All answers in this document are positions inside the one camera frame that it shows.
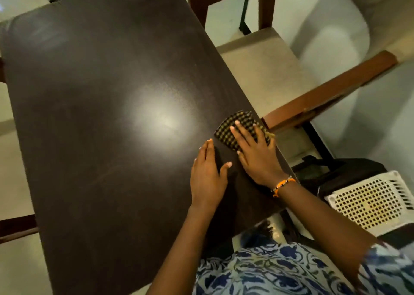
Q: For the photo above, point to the person's right hand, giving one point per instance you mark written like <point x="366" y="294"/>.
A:
<point x="260" y="162"/>

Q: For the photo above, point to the person's left hand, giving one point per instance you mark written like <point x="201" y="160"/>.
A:
<point x="207" y="183"/>

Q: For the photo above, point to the person's right thumb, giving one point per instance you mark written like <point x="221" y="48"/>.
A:
<point x="243" y="158"/>

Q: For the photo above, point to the person's right little finger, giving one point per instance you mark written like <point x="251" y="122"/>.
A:
<point x="272" y="142"/>

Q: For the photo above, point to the person's right middle finger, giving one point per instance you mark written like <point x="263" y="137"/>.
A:
<point x="247" y="132"/>

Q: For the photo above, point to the person's left thumb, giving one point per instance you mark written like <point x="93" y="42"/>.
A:
<point x="225" y="170"/>

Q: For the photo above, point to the black yellow checkered cloth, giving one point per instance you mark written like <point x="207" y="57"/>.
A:
<point x="226" y="128"/>

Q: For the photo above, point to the person's right forearm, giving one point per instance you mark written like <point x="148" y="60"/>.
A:
<point x="326" y="220"/>

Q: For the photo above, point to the person's left forearm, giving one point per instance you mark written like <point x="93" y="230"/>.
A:
<point x="186" y="249"/>

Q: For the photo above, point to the black metal table leg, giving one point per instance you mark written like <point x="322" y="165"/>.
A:
<point x="245" y="13"/>
<point x="318" y="146"/>

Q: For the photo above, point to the wooden armchair with beige cushion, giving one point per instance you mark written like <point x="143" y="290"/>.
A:
<point x="271" y="68"/>

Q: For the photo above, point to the black bag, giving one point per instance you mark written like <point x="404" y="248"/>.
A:
<point x="349" y="172"/>

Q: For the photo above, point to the blue white patterned dress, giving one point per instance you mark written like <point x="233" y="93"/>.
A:
<point x="278" y="272"/>

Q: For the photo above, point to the white perforated plastic basket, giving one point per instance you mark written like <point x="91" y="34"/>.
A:
<point x="372" y="201"/>

